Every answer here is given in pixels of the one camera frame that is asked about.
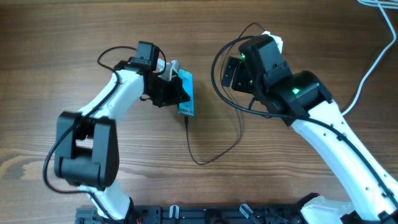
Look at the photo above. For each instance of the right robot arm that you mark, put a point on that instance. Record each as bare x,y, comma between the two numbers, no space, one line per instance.
305,104

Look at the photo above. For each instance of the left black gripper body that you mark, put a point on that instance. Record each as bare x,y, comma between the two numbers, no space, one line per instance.
164,92

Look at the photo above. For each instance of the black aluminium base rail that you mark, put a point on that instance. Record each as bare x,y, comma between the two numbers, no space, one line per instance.
279,213

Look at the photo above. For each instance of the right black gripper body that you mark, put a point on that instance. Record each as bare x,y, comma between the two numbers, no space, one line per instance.
243,82

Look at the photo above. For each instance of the Galaxy smartphone teal screen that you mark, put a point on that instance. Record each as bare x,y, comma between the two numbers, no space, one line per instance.
188,107

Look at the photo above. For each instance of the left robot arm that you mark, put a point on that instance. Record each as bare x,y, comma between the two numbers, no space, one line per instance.
86,150

